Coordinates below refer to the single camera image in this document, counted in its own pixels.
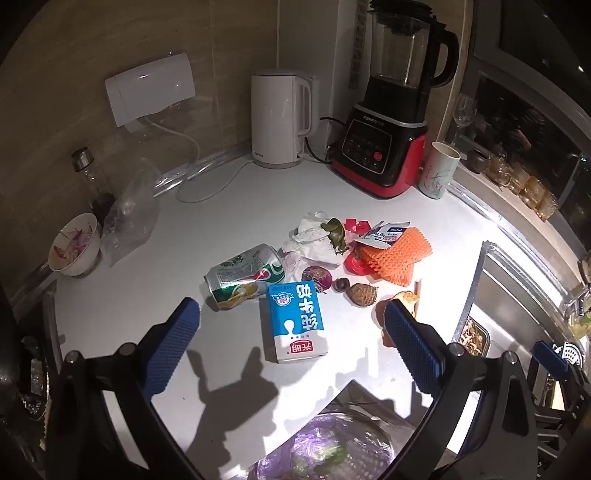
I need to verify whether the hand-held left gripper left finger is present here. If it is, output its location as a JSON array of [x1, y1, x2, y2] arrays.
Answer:
[[46, 298, 204, 480]]

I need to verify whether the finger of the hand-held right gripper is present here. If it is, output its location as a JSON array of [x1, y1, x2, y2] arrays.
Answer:
[[529, 340, 571, 398]]

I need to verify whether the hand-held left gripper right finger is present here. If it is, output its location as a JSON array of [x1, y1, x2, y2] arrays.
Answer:
[[384, 300, 539, 480]]

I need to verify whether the large orange foam net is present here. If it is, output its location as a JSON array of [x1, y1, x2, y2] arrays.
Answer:
[[355, 247, 423, 288]]

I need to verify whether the white and blue sachet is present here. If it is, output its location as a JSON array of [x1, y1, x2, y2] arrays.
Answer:
[[358, 221, 410, 250]]

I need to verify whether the bin with purple bag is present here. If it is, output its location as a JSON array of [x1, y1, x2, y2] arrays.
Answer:
[[248, 412, 399, 480]]

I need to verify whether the brown bread scrap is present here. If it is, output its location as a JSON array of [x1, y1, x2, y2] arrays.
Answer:
[[373, 291, 421, 348]]

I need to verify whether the steel sink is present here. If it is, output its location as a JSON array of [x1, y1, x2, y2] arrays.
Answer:
[[452, 241, 591, 416]]

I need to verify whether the sink faucet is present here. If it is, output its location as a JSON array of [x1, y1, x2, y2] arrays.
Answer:
[[562, 256, 591, 340]]

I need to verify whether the crushed green drink can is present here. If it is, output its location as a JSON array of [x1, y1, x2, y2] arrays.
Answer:
[[204, 243, 285, 309]]

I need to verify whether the purple onion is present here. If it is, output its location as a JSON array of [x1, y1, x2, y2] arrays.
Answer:
[[301, 265, 334, 294]]

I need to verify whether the blue and white milk carton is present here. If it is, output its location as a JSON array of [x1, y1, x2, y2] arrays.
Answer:
[[265, 281, 330, 364]]

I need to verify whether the white bowl with onion scraps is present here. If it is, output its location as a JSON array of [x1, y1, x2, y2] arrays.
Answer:
[[48, 212, 103, 278]]

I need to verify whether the green leaf scrap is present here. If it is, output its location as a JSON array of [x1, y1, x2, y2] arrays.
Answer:
[[320, 217, 350, 256]]

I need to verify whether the clear plastic bag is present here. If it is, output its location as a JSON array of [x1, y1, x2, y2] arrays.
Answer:
[[100, 157, 162, 265]]

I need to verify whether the crumpled white tissue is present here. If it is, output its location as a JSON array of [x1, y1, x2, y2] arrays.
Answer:
[[281, 211, 345, 267]]

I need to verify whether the black stove with pan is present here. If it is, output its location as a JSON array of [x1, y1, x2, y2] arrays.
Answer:
[[0, 284, 63, 467]]

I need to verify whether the row of glass cups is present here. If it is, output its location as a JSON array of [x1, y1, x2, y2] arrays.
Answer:
[[484, 154, 560, 223]]

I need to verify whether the white cup with plant print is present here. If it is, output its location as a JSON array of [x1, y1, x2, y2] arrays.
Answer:
[[417, 141, 461, 199]]

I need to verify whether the glass bottle with metal cap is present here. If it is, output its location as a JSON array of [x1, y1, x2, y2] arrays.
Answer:
[[71, 147, 116, 217]]

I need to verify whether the dark brown teapot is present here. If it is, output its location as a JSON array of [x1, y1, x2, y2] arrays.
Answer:
[[465, 148, 492, 175]]

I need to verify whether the black and red blender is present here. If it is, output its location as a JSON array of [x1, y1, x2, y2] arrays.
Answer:
[[329, 0, 461, 199]]

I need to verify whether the wine glass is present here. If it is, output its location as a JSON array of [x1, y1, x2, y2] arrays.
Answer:
[[454, 95, 477, 141]]

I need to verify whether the white electric kettle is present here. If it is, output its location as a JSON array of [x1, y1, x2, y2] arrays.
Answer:
[[250, 69, 320, 169]]

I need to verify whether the white power cable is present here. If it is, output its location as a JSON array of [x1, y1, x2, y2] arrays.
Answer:
[[150, 115, 260, 204]]

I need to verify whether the clear plastic wall strip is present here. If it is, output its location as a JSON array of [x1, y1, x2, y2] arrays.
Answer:
[[152, 147, 253, 197]]

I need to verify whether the black power cable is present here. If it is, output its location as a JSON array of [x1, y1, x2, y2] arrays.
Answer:
[[318, 117, 348, 163]]

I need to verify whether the white wall socket cover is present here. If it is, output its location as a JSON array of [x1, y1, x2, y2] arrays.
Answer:
[[105, 52, 195, 128]]

